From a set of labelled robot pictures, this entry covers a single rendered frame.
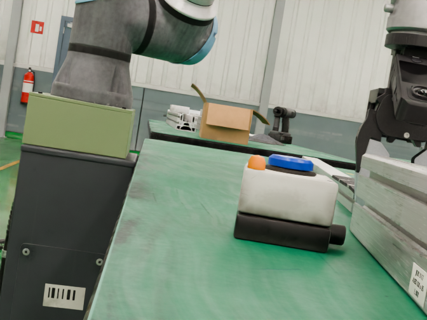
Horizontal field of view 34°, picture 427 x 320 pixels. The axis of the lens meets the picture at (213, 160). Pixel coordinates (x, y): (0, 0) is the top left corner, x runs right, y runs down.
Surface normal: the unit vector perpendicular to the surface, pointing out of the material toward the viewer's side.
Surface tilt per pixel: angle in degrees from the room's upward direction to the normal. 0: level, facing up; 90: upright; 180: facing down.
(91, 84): 73
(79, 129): 90
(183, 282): 0
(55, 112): 90
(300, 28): 90
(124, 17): 91
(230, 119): 68
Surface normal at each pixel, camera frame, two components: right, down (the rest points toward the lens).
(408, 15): -0.57, -0.04
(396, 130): -0.05, 0.06
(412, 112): -0.16, 0.54
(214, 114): 0.11, -0.30
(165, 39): 0.36, 0.52
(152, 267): 0.16, -0.99
